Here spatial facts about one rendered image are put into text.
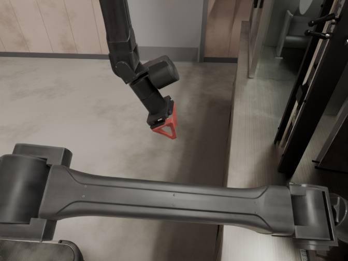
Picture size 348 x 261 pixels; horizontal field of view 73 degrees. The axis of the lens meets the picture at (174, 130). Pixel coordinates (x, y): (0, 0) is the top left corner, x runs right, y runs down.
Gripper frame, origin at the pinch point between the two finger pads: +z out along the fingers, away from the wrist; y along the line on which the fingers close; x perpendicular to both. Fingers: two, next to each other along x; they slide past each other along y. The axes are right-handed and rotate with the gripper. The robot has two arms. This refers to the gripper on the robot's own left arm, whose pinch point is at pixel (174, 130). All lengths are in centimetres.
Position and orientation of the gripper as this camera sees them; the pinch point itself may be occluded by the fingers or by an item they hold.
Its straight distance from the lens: 72.3
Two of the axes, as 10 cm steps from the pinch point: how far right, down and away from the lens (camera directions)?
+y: 0.7, -6.3, 7.8
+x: -8.7, 3.5, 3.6
